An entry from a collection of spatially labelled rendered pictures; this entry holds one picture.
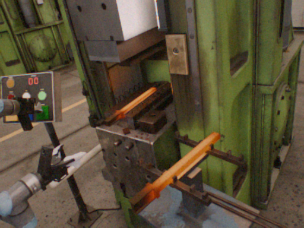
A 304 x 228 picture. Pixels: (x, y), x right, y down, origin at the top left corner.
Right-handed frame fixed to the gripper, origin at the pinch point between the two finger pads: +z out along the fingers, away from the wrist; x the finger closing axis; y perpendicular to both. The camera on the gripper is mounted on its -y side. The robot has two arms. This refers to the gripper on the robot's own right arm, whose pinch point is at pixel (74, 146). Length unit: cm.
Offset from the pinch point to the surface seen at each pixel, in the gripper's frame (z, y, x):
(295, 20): 574, 77, -12
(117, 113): 28.6, -1.3, 0.4
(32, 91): 18, -12, -52
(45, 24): 285, 4, -426
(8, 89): 12, -13, -67
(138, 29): 41, -39, 13
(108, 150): 24.7, 22.0, -10.0
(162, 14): 41, -44, 26
